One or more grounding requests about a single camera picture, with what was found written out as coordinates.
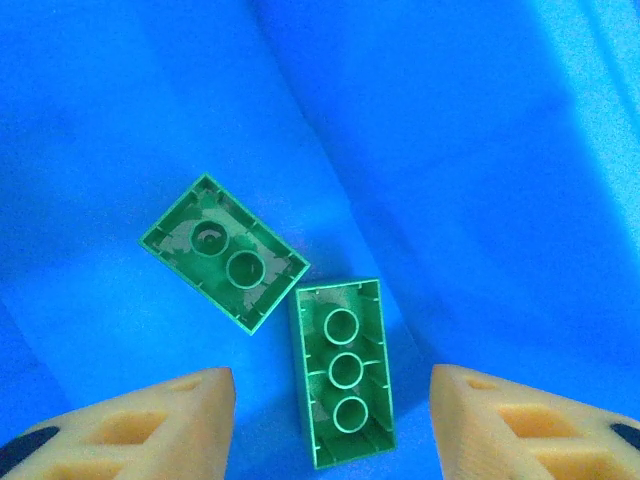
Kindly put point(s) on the short green lego brick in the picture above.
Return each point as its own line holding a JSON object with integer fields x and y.
{"x": 222, "y": 255}

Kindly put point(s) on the blue plastic bin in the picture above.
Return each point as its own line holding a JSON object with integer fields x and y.
{"x": 450, "y": 150}

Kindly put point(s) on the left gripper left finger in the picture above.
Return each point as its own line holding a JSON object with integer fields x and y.
{"x": 150, "y": 425}

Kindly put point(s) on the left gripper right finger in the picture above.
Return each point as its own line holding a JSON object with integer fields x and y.
{"x": 525, "y": 430}

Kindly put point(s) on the long green lego brick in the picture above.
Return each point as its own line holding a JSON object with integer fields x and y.
{"x": 345, "y": 370}

